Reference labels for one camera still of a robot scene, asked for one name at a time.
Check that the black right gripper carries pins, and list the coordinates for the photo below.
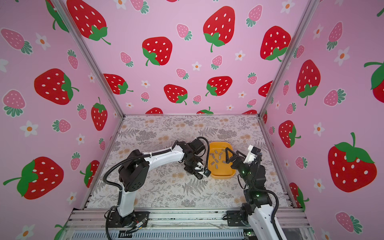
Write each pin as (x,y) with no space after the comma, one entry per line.
(240,163)

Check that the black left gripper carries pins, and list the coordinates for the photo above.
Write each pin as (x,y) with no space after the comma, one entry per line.
(191,169)

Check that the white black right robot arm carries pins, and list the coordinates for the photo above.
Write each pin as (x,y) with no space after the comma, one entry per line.
(259,210)

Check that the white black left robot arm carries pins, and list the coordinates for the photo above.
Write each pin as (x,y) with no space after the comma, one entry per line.
(130,174)

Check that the yellow plastic tray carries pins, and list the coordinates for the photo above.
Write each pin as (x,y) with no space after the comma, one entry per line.
(224,171)

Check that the grey staple strips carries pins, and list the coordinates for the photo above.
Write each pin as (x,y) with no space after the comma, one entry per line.
(217,158)

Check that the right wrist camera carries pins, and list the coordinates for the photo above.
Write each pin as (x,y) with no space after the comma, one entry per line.
(252,155)

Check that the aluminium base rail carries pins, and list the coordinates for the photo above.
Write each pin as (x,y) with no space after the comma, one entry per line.
(162,224)

